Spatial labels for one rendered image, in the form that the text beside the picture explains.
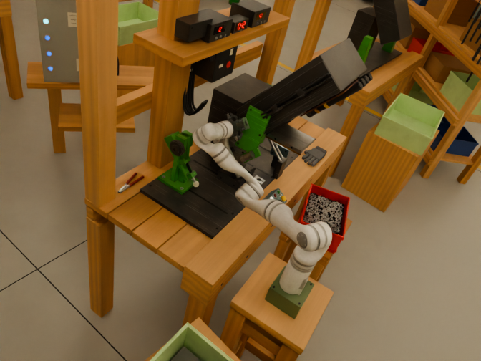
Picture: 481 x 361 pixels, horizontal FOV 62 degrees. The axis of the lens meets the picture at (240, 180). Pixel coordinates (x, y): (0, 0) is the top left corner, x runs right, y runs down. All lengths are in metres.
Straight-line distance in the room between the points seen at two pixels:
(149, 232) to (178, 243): 0.13
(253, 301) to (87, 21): 1.14
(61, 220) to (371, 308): 2.19
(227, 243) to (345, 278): 1.49
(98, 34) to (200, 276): 0.92
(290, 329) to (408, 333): 1.51
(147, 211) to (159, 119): 0.42
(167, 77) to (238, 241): 0.76
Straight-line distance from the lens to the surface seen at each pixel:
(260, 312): 1.62
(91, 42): 1.43
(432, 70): 4.90
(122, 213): 1.81
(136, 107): 1.83
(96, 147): 1.63
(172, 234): 1.74
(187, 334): 1.45
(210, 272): 1.62
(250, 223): 1.83
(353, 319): 2.88
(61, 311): 2.58
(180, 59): 1.58
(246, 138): 1.94
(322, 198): 2.15
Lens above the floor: 2.18
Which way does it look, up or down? 39 degrees down
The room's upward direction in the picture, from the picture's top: 15 degrees clockwise
